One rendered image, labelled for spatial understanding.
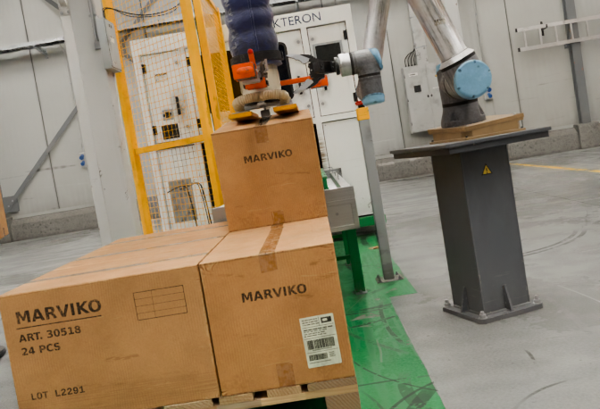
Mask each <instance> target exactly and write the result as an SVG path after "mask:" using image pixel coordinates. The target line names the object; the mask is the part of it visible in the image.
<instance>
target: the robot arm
mask: <svg viewBox="0 0 600 409"><path fill-rule="evenodd" d="M407 1H408V3H409V5H410V6H411V8H412V10H413V12H414V14H415V16H416V17H417V19H418V21H419V23H420V25H421V26H422V28H423V30H424V32H425V33H426V35H427V37H428V39H429V41H430V43H431V44H432V46H433V48H434V49H435V51H436V53H437V56H438V57H439V59H440V61H441V63H440V64H438V65H437V67H436V74H437V83H438V87H439V92H440V97H441V102H442V107H443V113H442V118H441V128H442V129H446V128H453V127H459V126H464V125H469V124H472V123H476V122H480V121H484V120H486V119H487V118H486V115H485V113H484V112H483V110H482V108H481V107H480V105H479V101H478V97H480V96H483V95H484V94H485V93H486V92H487V91H488V89H489V87H490V85H491V81H492V74H491V71H490V69H489V68H488V66H487V65H486V64H485V63H483V62H482V61H480V60H479V58H478V56H477V55H476V53H475V51H474V50H473V49H470V48H468V47H466V46H465V44H464V43H463V40H462V38H461V37H460V35H459V33H458V31H457V29H456V27H455V26H454V24H453V22H452V20H451V19H450V17H449V15H448V13H447V11H446V9H445V7H444V6H443V4H442V2H441V0H407ZM389 5H390V0H370V2H369V8H368V15H367V21H366V29H365V35H364V42H363V49H362V50H359V51H354V52H350V53H346V52H344V53H343V54H338V55H337V57H334V62H332V61H322V60H319V59H317V58H315V57H313V56H312V55H309V54H288V55H286V57H288V58H292V59H295V60H297V61H300V62H301V63H303V64H306V63H308V62H310V63H308V68H309V70H310V74H309V75H310V76H311V79H307V80H306V81H305V82H304V84H303V85H301V86H300V88H298V89H296V90H295V91H294V92H293V94H298V93H301V92H303V91H305V90H306V89H308V88H312V87H314V86H315V85H317V84H318V82H319V80H320V79H325V74H330V73H334V72H335V73H336V74H337V75H340V74H341V77H345V76H351V75H355V74H357V75H358V84H357V86H356V89H355V93H356V95H357V97H358V98H359V99H360V100H361V101H362V104H363V105H364V106H367V105H374V104H381V103H383V102H384V101H385V95H384V91H383V86H382V80H381V75H380V71H381V70H382V69H383V64H382V56H383V50H384V44H385V36H386V30H387V24H388V11H389Z"/></svg>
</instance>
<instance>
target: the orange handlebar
mask: <svg viewBox="0 0 600 409"><path fill-rule="evenodd" d="M253 70H254V69H253V67H251V66H246V67H242V68H238V69H237V74H244V73H250V72H252V71H253ZM307 79H311V76H306V77H302V78H296V79H286V80H281V81H280V85H281V86H286V85H291V84H296V83H301V82H305V81H306V80H307Z"/></svg>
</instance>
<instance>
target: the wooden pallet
mask: <svg viewBox="0 0 600 409"><path fill-rule="evenodd" d="M324 396H325V401H326V406H327V409H362V408H361V402H360V397H359V390H358V385H357V379H356V375H355V376H354V377H349V378H343V379H338V380H327V381H321V382H315V383H309V384H304V385H298V386H292V387H286V388H275V389H270V390H264V391H258V392H252V393H246V394H240V395H234V396H222V395H221V397H218V398H212V399H206V400H200V401H195V402H189V403H183V404H177V405H166V406H161V407H155V408H149V409H248V408H254V407H260V406H266V405H276V404H282V403H288V402H294V401H300V400H305V399H312V398H317V397H324Z"/></svg>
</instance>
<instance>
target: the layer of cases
mask: <svg viewBox="0 0 600 409"><path fill-rule="evenodd" d="M0 313H1V318H2V323H3V327H4V335H5V341H6V345H7V350H8V355H9V359H10V365H11V369H12V377H13V382H14V387H15V392H16V396H17V401H18V406H19V409H149V408H155V407H161V406H166V405H177V404H183V403H189V402H195V401H200V400H206V399H212V398H218V397H221V395H222V396H234V395H240V394H246V393H252V392H258V391H264V390H270V389H275V388H286V387H292V386H298V385H304V384H309V383H315V382H321V381H327V380H338V379H343V378H349V377H354V376H355V373H354V363H353V357H352V351H351V346H350V340H349V335H348V329H347V324H346V314H345V307H344V302H343V297H342V291H341V286H340V280H339V275H338V265H337V258H336V253H335V247H334V243H333V238H332V235H331V231H330V226H329V220H328V217H327V216H326V217H320V218H314V219H309V220H303V221H293V222H288V223H282V224H276V225H271V226H265V227H260V228H254V229H249V230H239V231H232V232H229V226H228V222H227V221H224V222H218V223H212V224H206V225H201V226H195V227H190V228H185V229H179V230H168V231H163V232H157V233H152V234H146V235H141V236H135V237H129V238H120V239H118V240H115V241H113V242H112V243H110V244H108V245H106V246H103V247H101V248H98V249H97V250H95V251H93V252H91V253H89V254H87V255H84V256H81V257H80V258H78V259H76V260H74V261H72V262H70V263H67V264H65V265H63V266H61V267H59V268H57V269H55V270H53V271H50V272H48V273H46V274H44V275H42V276H40V277H38V278H36V279H34V280H31V281H29V282H27V283H25V284H23V285H21V286H19V287H17V288H14V289H12V290H10V291H8V292H6V293H4V294H2V295H1V296H0Z"/></svg>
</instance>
